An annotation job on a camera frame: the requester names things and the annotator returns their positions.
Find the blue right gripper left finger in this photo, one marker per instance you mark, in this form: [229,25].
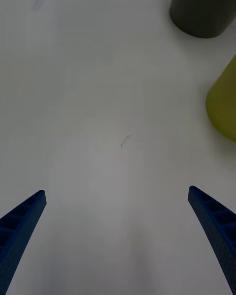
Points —
[20,226]

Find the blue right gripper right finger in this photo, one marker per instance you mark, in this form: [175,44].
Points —
[216,223]

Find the grey plastic waste bin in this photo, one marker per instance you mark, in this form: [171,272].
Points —
[201,7]

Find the yellow-green plastic waste bin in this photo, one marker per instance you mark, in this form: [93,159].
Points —
[223,103]

